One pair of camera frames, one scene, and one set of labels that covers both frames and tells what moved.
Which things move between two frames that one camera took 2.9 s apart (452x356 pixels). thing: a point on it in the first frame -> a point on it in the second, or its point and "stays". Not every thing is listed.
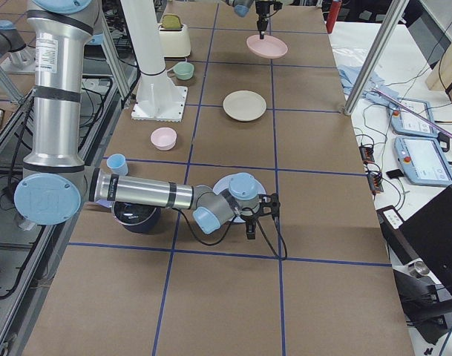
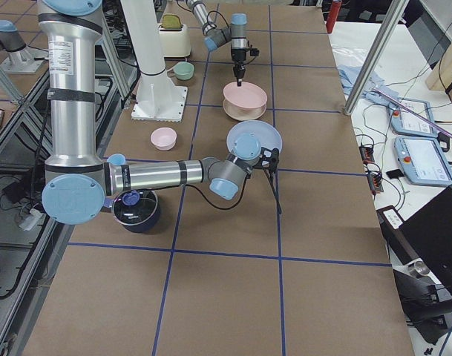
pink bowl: [163, 139] stays
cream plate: [244, 105] stays
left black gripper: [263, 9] -> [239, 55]
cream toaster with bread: [174, 37] stays
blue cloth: [375, 88] stays
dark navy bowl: [136, 219] stays
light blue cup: [118, 164] stays
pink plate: [269, 47] -> [249, 95]
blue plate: [224, 182] -> [246, 139]
